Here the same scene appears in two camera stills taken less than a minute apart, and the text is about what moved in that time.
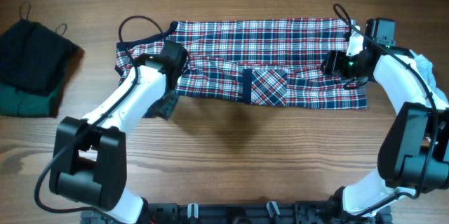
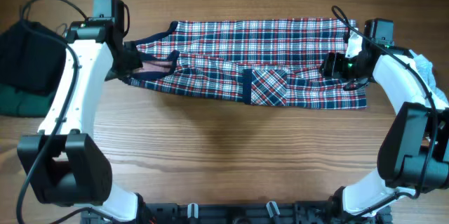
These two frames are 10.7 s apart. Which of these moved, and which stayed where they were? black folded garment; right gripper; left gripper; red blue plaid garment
Moved: left gripper
Stayed: red blue plaid garment; black folded garment; right gripper
